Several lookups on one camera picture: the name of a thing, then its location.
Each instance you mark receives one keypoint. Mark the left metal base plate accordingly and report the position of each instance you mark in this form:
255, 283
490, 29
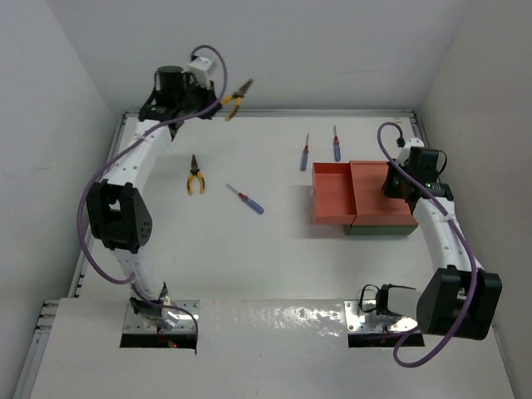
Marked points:
141, 318

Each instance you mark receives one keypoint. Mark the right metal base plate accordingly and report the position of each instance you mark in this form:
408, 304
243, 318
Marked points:
361, 323

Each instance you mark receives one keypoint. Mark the blue red screwdriver centre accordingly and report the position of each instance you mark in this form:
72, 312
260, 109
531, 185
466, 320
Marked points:
254, 206

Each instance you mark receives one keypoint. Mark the white front cover board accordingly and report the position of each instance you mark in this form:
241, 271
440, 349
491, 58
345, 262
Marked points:
252, 349

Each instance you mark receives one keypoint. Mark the salmon red drawer box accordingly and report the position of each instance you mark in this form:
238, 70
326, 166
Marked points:
351, 194

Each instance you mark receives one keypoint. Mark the blue red screwdriver right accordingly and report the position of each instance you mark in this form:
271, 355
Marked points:
336, 145

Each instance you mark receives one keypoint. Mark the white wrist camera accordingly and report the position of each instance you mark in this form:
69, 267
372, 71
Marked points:
406, 144
201, 68

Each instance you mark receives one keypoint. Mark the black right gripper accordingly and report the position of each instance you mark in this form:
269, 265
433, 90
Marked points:
387, 189

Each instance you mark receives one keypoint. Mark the blue red screwdriver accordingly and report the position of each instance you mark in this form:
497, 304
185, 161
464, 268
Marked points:
254, 206
304, 158
336, 145

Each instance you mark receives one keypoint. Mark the blue red screwdriver left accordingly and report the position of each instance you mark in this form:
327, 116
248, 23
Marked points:
304, 158

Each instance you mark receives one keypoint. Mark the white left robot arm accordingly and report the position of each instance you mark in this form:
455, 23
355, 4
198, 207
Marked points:
118, 215

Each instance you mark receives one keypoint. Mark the yellow pliers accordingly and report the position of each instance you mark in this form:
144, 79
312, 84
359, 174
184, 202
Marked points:
237, 96
195, 174

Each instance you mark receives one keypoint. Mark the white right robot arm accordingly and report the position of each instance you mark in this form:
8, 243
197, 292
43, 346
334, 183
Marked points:
415, 180

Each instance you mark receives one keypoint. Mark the green drawer box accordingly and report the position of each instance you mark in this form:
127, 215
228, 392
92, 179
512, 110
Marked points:
378, 230

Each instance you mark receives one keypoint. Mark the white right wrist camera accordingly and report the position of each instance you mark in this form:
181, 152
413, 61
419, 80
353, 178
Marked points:
406, 144

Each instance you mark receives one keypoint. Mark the metal base plate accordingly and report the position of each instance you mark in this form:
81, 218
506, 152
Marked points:
361, 323
141, 318

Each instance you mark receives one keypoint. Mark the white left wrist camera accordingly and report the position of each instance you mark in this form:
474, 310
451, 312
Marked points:
201, 68

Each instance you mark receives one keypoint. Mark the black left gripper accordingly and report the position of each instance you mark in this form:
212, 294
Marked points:
208, 93

